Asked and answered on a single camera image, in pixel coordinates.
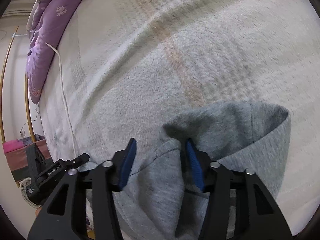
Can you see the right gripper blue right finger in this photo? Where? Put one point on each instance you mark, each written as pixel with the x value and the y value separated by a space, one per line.
pixel 200 165

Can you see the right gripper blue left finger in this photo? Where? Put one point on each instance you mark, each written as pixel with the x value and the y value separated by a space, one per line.
pixel 123 162

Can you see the grey hooded sweatshirt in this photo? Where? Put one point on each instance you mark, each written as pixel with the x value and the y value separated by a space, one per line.
pixel 213 173

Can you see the wooden clothes rack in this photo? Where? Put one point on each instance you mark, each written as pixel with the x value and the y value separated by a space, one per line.
pixel 14 48

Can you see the brown side table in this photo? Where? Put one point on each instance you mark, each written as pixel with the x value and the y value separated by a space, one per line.
pixel 17 160

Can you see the pink box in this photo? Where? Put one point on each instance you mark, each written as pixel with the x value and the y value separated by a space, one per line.
pixel 12 145

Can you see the white fleece blanket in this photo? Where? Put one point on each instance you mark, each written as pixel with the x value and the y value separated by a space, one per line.
pixel 124 68

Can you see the purple floral quilt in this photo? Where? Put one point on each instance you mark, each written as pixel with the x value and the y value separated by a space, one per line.
pixel 45 27

